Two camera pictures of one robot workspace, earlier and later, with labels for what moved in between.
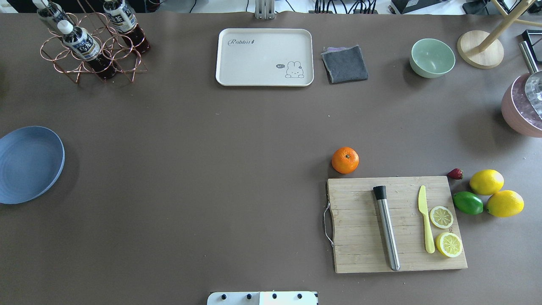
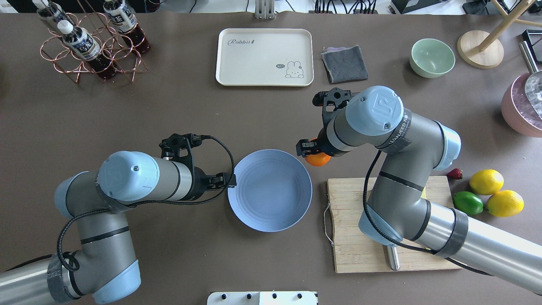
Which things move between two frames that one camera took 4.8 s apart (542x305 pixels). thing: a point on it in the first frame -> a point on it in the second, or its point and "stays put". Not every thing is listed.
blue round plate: [31, 159] -> [273, 190]
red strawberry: [456, 173] stays put
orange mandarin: [345, 160] -> [319, 159]
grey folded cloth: [344, 64] stays put
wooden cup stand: [483, 51] stays put
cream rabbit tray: [264, 57] stays put
